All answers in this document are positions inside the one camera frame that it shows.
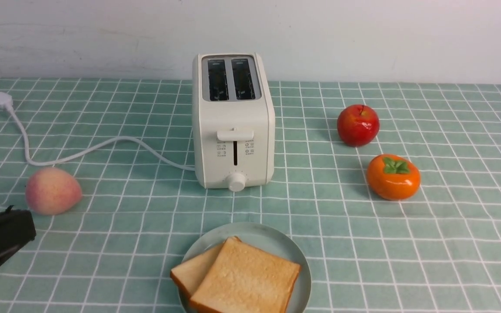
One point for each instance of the toast slice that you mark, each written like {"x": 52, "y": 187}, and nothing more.
{"x": 188, "y": 275}
{"x": 245, "y": 279}

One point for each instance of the toast slice on plate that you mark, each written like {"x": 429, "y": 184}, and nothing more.
{"x": 188, "y": 275}

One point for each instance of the pink peach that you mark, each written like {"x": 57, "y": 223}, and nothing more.
{"x": 52, "y": 191}

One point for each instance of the white two-slot toaster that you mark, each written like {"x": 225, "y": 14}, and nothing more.
{"x": 233, "y": 121}

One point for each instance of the light green plate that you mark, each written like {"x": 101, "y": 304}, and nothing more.
{"x": 268, "y": 239}

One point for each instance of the red apple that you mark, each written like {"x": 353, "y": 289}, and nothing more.
{"x": 358, "y": 125}

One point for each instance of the orange persimmon with green leaf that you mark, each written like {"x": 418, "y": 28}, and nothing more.
{"x": 392, "y": 177}

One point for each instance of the green checkered tablecloth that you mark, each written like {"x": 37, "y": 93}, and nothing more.
{"x": 437, "y": 251}

